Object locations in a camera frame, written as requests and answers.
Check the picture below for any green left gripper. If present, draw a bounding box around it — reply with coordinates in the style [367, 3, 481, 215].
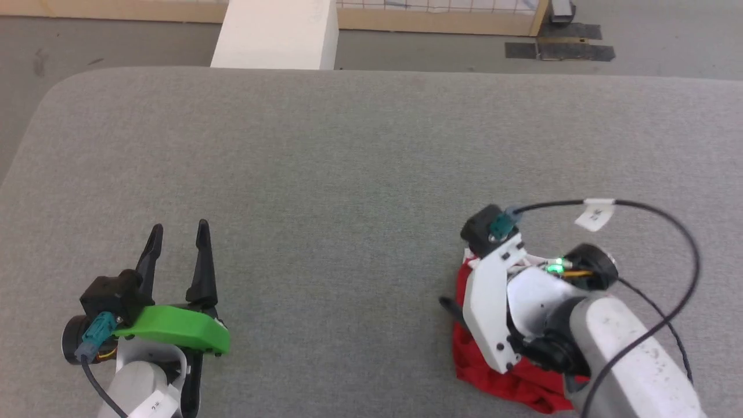
[112, 219, 231, 356]

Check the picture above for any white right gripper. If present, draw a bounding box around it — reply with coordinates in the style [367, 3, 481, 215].
[439, 234, 528, 375]

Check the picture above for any red garment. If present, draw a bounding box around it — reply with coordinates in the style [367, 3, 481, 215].
[452, 255, 590, 414]

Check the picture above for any white rectangular block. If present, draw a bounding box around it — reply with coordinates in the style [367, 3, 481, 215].
[210, 0, 340, 71]

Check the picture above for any long black tape patch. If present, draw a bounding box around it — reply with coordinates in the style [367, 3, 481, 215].
[504, 42, 616, 62]

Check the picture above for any short black tape patch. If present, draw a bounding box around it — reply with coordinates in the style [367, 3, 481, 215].
[539, 22, 603, 41]

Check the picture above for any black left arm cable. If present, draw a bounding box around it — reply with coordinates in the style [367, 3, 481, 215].
[75, 311, 128, 418]

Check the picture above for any white cable label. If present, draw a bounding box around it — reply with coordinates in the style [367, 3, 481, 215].
[575, 199, 615, 233]
[127, 388, 181, 418]

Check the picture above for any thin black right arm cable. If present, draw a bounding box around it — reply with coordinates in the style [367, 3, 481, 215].
[615, 278, 694, 385]

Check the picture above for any grey metal frame post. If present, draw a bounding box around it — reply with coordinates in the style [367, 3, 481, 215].
[549, 0, 576, 25]

